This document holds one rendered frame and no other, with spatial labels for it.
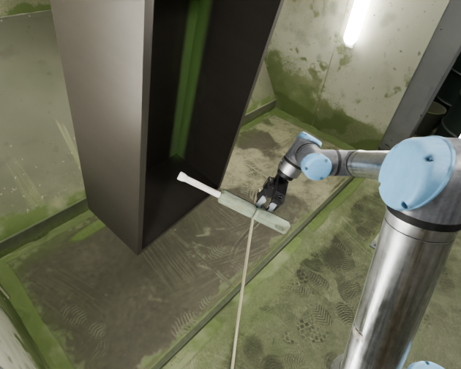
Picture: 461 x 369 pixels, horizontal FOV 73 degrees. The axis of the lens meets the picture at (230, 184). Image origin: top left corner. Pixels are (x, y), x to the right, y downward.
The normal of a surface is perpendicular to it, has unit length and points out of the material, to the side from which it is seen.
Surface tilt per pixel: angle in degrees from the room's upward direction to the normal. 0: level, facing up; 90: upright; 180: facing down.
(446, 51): 90
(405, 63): 90
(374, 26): 90
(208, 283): 0
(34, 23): 57
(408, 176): 83
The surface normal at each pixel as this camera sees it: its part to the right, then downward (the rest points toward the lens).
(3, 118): 0.65, 0.03
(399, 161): -0.98, -0.14
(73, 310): 0.07, -0.72
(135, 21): -0.61, 0.51
